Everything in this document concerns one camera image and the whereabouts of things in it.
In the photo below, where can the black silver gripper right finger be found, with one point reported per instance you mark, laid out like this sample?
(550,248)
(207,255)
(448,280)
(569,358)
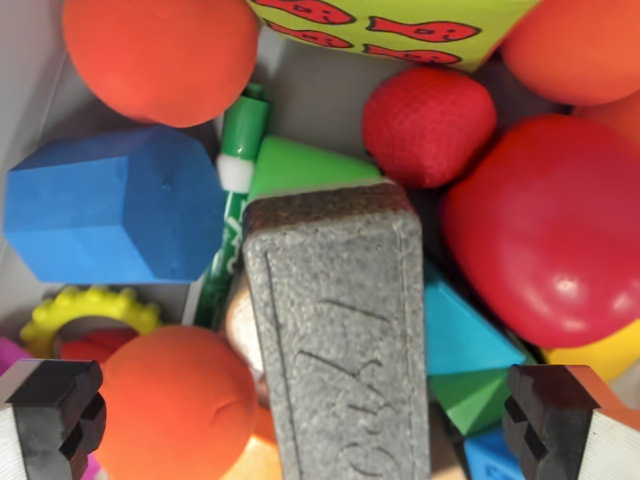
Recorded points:
(555,425)

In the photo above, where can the black silver gripper left finger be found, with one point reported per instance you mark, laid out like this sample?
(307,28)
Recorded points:
(45,425)

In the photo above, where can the grey foam eraser block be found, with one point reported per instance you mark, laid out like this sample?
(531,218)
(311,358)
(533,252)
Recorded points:
(340,325)

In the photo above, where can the grey plastic bin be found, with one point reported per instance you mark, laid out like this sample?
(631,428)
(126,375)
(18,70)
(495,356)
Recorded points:
(30,75)

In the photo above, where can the blue rubber block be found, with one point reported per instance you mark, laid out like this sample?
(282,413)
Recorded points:
(490,457)

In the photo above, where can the magenta rubber block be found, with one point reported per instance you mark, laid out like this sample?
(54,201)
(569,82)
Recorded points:
(12,357)

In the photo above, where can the yellow ball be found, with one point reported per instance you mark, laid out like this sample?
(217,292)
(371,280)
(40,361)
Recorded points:
(595,355)

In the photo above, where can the dark green wooden block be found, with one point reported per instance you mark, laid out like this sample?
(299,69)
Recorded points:
(470,400)

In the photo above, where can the small red toy piece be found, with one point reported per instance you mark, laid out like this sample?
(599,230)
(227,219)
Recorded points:
(100,345)

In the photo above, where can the natural wooden block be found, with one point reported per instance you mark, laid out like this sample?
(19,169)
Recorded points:
(442,450)

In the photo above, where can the orange foam ball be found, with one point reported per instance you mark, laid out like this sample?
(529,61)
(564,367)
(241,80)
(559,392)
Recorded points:
(160,55)
(575,45)
(175,405)

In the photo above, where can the teal wooden block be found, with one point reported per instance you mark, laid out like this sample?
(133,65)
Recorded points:
(460,330)

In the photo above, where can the glossy red toy apple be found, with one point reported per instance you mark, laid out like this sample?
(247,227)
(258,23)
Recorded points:
(550,230)

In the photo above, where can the natural wooden cylinder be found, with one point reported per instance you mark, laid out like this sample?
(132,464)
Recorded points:
(242,330)

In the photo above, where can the blue foam hexagon block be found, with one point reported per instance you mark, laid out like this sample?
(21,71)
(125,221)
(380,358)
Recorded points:
(110,210)

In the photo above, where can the small red fabric ball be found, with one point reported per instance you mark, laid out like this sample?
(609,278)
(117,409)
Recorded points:
(430,125)

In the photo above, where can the green marker pen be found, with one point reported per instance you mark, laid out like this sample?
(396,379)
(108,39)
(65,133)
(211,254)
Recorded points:
(245,135)

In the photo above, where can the green plastic cylinder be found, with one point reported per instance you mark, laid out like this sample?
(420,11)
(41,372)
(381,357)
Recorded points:
(300,167)

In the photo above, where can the fabric ABC fish cube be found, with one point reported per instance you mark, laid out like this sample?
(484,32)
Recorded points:
(400,25)

